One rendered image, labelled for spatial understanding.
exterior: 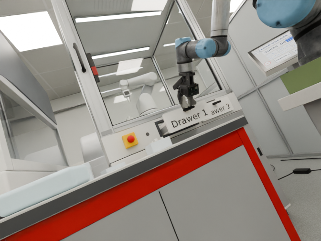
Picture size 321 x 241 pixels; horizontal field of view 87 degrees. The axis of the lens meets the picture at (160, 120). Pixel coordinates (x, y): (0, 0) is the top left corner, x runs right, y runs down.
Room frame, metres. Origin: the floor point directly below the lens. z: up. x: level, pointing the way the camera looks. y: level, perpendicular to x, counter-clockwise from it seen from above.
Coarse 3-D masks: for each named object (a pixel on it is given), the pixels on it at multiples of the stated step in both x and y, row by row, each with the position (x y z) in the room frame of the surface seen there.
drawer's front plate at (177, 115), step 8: (200, 104) 0.98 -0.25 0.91; (168, 112) 0.90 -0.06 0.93; (176, 112) 0.92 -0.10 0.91; (184, 112) 0.93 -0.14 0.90; (192, 112) 0.95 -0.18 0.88; (200, 112) 0.97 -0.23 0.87; (208, 112) 0.99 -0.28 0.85; (168, 120) 0.89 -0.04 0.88; (176, 120) 0.91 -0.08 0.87; (192, 120) 0.94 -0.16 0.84; (200, 120) 0.96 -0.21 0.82; (168, 128) 0.89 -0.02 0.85; (176, 128) 0.90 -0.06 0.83
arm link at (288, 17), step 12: (252, 0) 0.45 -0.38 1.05; (264, 0) 0.41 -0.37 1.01; (276, 0) 0.40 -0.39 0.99; (288, 0) 0.38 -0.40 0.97; (300, 0) 0.37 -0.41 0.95; (312, 0) 0.38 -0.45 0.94; (264, 12) 0.42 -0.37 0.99; (276, 12) 0.41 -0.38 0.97; (288, 12) 0.40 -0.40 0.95; (300, 12) 0.39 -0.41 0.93; (312, 12) 0.42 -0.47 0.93; (276, 24) 0.43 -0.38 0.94; (288, 24) 0.42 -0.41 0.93; (300, 24) 0.45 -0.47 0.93
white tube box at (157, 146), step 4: (168, 136) 0.68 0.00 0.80; (160, 140) 0.67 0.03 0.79; (164, 140) 0.68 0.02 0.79; (168, 140) 0.68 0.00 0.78; (152, 144) 0.66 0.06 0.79; (156, 144) 0.66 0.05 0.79; (160, 144) 0.67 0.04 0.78; (164, 144) 0.67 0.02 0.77; (168, 144) 0.68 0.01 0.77; (148, 148) 0.71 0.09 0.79; (152, 148) 0.66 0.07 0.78; (156, 148) 0.66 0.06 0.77; (160, 148) 0.67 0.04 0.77; (148, 152) 0.74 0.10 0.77; (152, 152) 0.67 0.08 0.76
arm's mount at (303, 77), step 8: (312, 64) 0.48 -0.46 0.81; (320, 64) 0.47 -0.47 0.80; (288, 72) 0.53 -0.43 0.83; (296, 72) 0.51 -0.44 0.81; (304, 72) 0.50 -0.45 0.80; (312, 72) 0.49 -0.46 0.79; (320, 72) 0.48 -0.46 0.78; (288, 80) 0.53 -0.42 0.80; (296, 80) 0.52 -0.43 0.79; (304, 80) 0.51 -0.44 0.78; (312, 80) 0.49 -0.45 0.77; (320, 80) 0.48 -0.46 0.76; (288, 88) 0.54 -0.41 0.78; (296, 88) 0.53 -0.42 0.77
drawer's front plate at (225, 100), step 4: (216, 100) 1.20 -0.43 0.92; (224, 100) 1.23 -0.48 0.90; (228, 100) 1.24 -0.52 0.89; (208, 104) 1.17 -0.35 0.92; (212, 104) 1.19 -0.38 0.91; (216, 104) 1.20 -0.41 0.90; (220, 104) 1.21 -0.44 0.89; (224, 104) 1.22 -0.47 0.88; (212, 108) 1.18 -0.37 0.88; (216, 108) 1.19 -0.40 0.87; (220, 108) 1.20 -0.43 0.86; (224, 108) 1.22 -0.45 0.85; (232, 108) 1.24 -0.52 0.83; (220, 112) 1.20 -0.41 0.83; (224, 112) 1.21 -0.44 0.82; (212, 116) 1.17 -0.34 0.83; (216, 116) 1.18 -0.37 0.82; (204, 120) 1.14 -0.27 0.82
